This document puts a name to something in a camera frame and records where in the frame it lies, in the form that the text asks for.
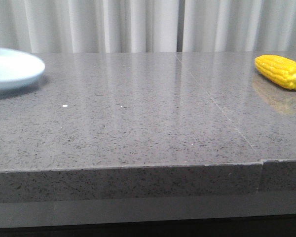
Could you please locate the light blue round plate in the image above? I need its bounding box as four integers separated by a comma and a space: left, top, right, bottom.
0, 48, 45, 90

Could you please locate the white curtain right panel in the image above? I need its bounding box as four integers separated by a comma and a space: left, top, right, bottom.
177, 0, 296, 52

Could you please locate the white curtain left panel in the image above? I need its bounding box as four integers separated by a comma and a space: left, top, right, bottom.
0, 0, 185, 53

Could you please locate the yellow corn cob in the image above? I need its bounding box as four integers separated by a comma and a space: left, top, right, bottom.
255, 55, 296, 90

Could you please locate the white curtain panel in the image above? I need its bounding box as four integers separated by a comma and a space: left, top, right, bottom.
177, 0, 296, 52
0, 0, 185, 53

